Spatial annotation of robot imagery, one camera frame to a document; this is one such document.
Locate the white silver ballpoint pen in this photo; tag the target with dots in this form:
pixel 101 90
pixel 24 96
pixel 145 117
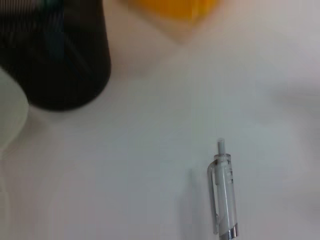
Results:
pixel 225 195

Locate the black mesh pen holder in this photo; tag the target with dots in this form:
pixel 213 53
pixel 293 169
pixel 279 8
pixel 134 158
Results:
pixel 55 55

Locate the green glass fruit plate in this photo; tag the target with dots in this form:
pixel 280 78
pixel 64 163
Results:
pixel 11 110

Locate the yellow plastic bin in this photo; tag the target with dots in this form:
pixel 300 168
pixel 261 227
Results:
pixel 172 10

